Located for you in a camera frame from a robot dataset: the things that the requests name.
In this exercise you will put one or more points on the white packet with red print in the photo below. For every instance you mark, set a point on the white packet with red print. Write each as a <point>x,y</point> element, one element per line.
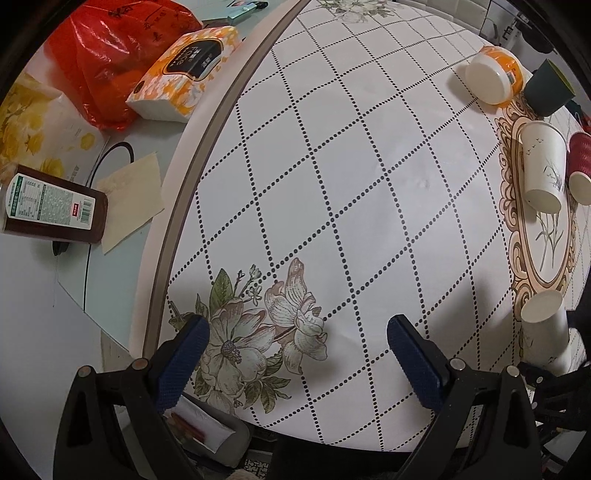
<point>203,422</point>

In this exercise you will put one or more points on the red plastic bag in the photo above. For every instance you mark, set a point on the red plastic bag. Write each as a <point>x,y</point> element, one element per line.
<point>101,60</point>

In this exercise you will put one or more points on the floral checked tablecloth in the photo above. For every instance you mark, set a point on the floral checked tablecloth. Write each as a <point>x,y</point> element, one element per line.
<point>369,194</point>

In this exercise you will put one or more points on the orange white tissue box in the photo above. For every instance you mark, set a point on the orange white tissue box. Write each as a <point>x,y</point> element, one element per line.
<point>184,69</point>

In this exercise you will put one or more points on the dark green cup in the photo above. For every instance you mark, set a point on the dark green cup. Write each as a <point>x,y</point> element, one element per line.
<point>547,90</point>

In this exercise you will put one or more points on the orange white plastic cup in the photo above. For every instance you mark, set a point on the orange white plastic cup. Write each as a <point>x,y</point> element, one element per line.
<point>489,78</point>

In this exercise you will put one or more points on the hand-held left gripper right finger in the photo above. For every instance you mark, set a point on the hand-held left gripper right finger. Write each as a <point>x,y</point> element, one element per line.
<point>415,364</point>

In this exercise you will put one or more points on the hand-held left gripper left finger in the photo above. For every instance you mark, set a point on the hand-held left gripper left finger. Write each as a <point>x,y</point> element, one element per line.
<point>181,362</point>

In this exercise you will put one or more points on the beige paper sheet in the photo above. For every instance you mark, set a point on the beige paper sheet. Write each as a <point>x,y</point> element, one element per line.
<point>131,198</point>

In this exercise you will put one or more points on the white paper cup bird print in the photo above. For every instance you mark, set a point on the white paper cup bird print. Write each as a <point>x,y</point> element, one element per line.
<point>545,161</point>

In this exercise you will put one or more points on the red ribbed paper cup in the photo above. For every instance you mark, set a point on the red ribbed paper cup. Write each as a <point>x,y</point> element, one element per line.
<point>581,161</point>

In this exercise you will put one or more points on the yellow floral paper bag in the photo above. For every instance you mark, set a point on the yellow floral paper bag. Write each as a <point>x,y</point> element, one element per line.
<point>27,124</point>

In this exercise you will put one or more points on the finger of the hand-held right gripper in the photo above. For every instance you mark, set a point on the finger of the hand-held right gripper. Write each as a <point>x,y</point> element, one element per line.
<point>561,397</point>

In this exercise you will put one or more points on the plain white paper cup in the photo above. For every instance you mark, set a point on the plain white paper cup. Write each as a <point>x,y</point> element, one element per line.
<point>549,334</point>

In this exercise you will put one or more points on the brown bottle with white label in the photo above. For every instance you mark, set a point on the brown bottle with white label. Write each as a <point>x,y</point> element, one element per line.
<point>51,205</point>

